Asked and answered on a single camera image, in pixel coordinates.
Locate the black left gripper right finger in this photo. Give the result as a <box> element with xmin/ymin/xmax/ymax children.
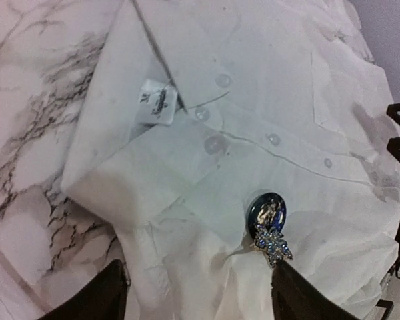
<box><xmin>271</xmin><ymin>261</ymin><xmax>355</xmax><ymax>320</ymax></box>

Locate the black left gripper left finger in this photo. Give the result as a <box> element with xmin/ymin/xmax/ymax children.
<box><xmin>42</xmin><ymin>259</ymin><xmax>129</xmax><ymax>320</ymax></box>

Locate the blue round brooch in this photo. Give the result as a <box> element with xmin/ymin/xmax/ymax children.
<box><xmin>246</xmin><ymin>192</ymin><xmax>287</xmax><ymax>239</ymax></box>

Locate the white button shirt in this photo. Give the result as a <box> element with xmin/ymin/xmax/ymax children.
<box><xmin>61</xmin><ymin>1</ymin><xmax>400</xmax><ymax>319</ymax></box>

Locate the white shirt label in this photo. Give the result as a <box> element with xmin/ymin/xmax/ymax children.
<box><xmin>135</xmin><ymin>79</ymin><xmax>178</xmax><ymax>125</ymax></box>

